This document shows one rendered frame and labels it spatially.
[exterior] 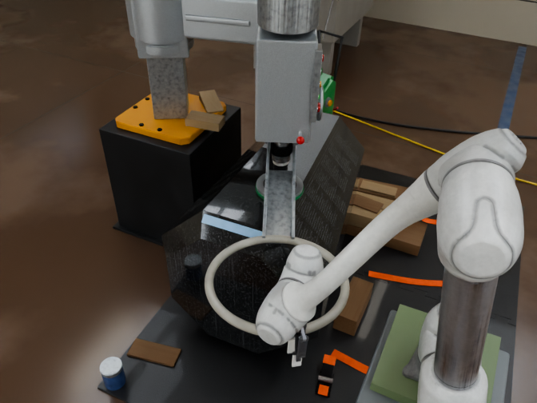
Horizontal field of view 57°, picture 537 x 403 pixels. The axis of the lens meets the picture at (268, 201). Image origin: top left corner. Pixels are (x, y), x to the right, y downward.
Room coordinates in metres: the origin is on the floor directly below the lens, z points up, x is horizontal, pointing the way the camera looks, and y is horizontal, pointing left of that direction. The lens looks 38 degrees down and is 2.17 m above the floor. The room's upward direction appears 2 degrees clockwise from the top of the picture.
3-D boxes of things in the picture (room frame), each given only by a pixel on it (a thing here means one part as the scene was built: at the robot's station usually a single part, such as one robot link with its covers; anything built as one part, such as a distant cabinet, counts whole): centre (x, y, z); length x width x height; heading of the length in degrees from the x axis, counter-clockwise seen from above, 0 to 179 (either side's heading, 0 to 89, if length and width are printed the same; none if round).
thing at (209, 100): (2.67, 0.36, 0.80); 0.20 x 0.10 x 0.05; 21
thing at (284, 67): (1.88, -0.05, 1.32); 0.36 x 0.22 x 0.45; 179
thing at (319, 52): (1.73, -0.16, 1.37); 0.08 x 0.03 x 0.28; 179
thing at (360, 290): (1.76, -0.48, 0.07); 0.30 x 0.12 x 0.12; 155
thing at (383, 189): (2.81, -0.78, 0.09); 0.25 x 0.10 x 0.01; 69
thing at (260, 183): (1.80, -0.05, 0.84); 0.21 x 0.21 x 0.01
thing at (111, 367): (1.30, 0.70, 0.08); 0.10 x 0.10 x 0.13
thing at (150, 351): (1.46, 0.55, 0.02); 0.25 x 0.10 x 0.01; 77
